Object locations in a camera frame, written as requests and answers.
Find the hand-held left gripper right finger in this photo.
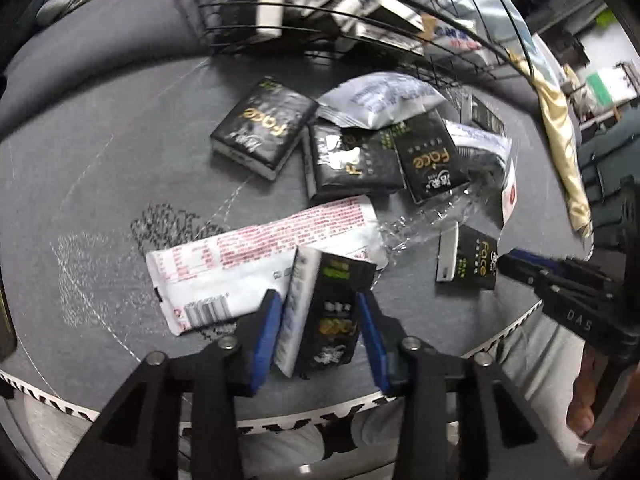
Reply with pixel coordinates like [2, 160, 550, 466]
[355, 289, 596, 480]

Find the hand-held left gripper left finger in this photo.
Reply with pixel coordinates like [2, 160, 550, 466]
[57, 289, 285, 480]

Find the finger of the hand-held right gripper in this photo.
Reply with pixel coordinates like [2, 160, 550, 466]
[497, 254, 557, 302]
[509, 248, 615, 284]

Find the black tissue pack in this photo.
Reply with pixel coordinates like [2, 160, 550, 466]
[435, 223, 499, 292]
[272, 246, 377, 380]
[301, 121, 407, 202]
[209, 76, 320, 182]
[391, 109, 472, 205]

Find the white sachet red print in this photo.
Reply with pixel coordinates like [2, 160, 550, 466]
[500, 157, 519, 226]

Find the white wipes packet red print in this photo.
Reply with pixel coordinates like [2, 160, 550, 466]
[146, 195, 390, 336]

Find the white silver packet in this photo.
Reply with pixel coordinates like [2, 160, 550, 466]
[444, 121, 512, 163]

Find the silver foil pouch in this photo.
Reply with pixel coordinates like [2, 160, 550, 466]
[316, 72, 447, 132]

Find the black wire basket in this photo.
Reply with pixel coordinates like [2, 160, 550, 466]
[167, 0, 533, 96]

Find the grey felt desktop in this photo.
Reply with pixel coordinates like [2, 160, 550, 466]
[0, 0, 596, 436]

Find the person's right hand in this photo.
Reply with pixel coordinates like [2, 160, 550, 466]
[566, 345, 616, 440]

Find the clear plastic wrapper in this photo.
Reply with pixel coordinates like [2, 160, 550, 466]
[379, 180, 507, 253]

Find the gold satin cloth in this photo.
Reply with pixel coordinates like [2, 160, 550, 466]
[502, 47, 595, 238]

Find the dark teal cloth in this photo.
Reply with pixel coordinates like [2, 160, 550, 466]
[579, 119, 640, 223]

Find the small black packet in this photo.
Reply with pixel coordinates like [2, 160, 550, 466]
[469, 93, 507, 137]

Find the green white box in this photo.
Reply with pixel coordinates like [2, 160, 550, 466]
[584, 61, 640, 107]

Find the black white packet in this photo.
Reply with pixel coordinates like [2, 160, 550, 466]
[357, 0, 427, 56]
[327, 0, 372, 33]

